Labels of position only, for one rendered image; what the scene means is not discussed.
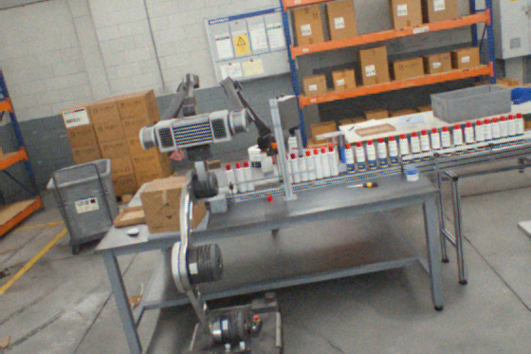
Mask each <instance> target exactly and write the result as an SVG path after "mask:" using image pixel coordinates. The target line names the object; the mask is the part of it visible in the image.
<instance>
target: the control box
mask: <svg viewBox="0 0 531 354"><path fill-rule="evenodd" d="M276 102H277V108H278V111H279V116H280V121H281V127H282V130H288V129H291V128H293V127H295V126H296V125H298V124H299V123H301V121H300V116H299V110H298V105H297V100H296V96H286V97H282V98H279V100H276Z"/></svg>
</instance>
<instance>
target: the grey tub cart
mask: <svg viewBox="0 0 531 354"><path fill-rule="evenodd" d="M110 173H111V159H110V158H105V159H101V160H97V161H89V162H86V163H84V164H79V165H76V166H72V167H69V168H62V169H59V170H57V171H54V172H53V173H52V174H51V180H50V181H49V183H48V185H47V189H48V190H51V191H52V193H53V195H54V196H55V199H56V200H57V203H58V207H59V209H60V212H61V214H62V216H63V219H64V224H65V226H66V227H67V230H68V232H69V234H70V246H72V247H73V248H72V253H73V254H74V255H77V254H79V252H80V247H79V245H80V244H82V243H84V242H88V241H91V240H94V239H97V238H103V237H104V236H105V235H106V233H108V232H109V229H110V228H111V226H113V225H114V223H113V222H114V220H115V219H116V217H117V216H118V215H119V208H118V207H117V202H116V199H115V190H114V186H113V182H112V178H111V175H110Z"/></svg>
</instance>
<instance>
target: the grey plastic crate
mask: <svg viewBox="0 0 531 354"><path fill-rule="evenodd" d="M511 92H512V91H511V88H507V87H503V86H498V85H495V84H485V85H480V86H475V87H471V88H467V89H461V90H457V91H449V92H443V93H439V94H434V95H430V98H431V105H432V115H433V116H434V117H435V118H436V119H439V120H441V121H443V122H448V123H452V122H461V121H469V120H474V119H479V118H483V117H493V116H497V115H502V114H505V113H510V112H511V111H512V104H511Z"/></svg>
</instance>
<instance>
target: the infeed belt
mask: <svg viewBox="0 0 531 354"><path fill-rule="evenodd" d="M398 166H402V165H401V164H399V163H398V165H396V166H392V164H391V163H389V164H388V167H386V168H394V167H398ZM376 167H377V168H376V169H369V168H366V171H363V172H360V171H359V170H358V169H356V170H355V172H354V173H352V174H347V172H342V173H339V174H338V175H337V176H334V177H342V176H347V175H356V174H361V173H366V172H371V171H375V170H379V169H385V168H380V166H376ZM334 177H332V176H330V177H324V178H321V179H316V180H324V179H328V178H334ZM277 187H281V184H280V183H276V184H271V185H267V186H263V187H255V190H254V191H251V192H248V191H246V192H245V193H240V191H237V194H235V195H239V194H249V193H253V192H258V191H262V190H267V189H272V188H277Z"/></svg>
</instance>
